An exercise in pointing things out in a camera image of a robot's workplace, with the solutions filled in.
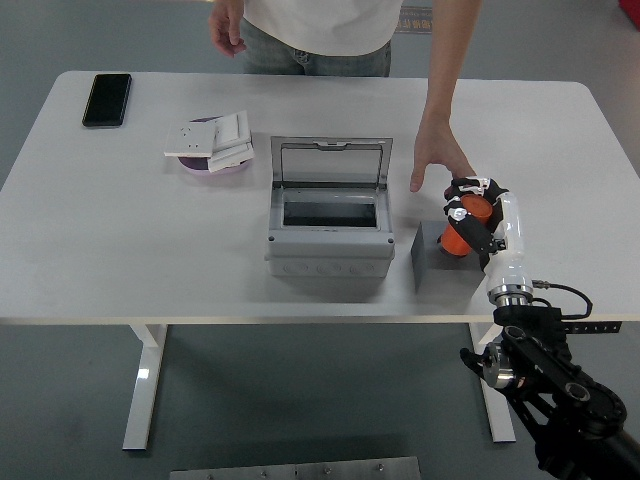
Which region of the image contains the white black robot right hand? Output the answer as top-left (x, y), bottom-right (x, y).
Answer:
top-left (442, 175), bottom-right (534, 296)

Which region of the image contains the person's left hand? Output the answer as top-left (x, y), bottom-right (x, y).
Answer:
top-left (409, 117), bottom-right (477, 194)

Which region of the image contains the person's right hand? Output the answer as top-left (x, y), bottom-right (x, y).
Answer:
top-left (208, 0), bottom-right (248, 59)

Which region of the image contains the orange cylindrical battery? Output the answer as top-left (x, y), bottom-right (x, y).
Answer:
top-left (438, 193), bottom-right (494, 257)

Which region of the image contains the transparent hinged box lid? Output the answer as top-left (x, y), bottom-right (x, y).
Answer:
top-left (270, 135), bottom-right (394, 187)

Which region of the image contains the grey box cover frame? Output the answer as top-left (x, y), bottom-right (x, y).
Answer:
top-left (264, 180), bottom-right (396, 259)

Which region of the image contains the grey plastic junction box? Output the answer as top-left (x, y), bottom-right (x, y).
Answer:
top-left (264, 179), bottom-right (396, 279)

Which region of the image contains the grey block with round hole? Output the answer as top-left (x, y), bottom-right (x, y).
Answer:
top-left (410, 219), bottom-right (489, 292)

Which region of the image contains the person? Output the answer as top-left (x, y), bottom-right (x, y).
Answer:
top-left (208, 0), bottom-right (484, 194)

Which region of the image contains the black table control panel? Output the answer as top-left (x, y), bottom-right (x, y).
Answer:
top-left (562, 321), bottom-right (623, 335)

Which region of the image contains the brown floor sign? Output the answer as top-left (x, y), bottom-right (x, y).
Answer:
top-left (394, 5), bottom-right (434, 35)

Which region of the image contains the black smartphone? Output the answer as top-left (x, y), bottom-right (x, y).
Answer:
top-left (81, 73), bottom-right (133, 129)

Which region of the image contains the purple shallow bowl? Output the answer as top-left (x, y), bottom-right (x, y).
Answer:
top-left (177, 115), bottom-right (256, 176)

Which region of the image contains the white table leg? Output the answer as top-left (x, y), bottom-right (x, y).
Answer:
top-left (468, 319), bottom-right (517, 444)
top-left (122, 323), bottom-right (169, 451)

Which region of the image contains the grey metal plate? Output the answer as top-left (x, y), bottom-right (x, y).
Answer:
top-left (169, 455), bottom-right (421, 480)

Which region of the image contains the white wall switch panel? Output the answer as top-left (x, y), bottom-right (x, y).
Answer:
top-left (207, 139), bottom-right (257, 174)
top-left (214, 110), bottom-right (253, 151)

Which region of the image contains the white wall socket panel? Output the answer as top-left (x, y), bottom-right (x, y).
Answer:
top-left (164, 123), bottom-right (221, 159)

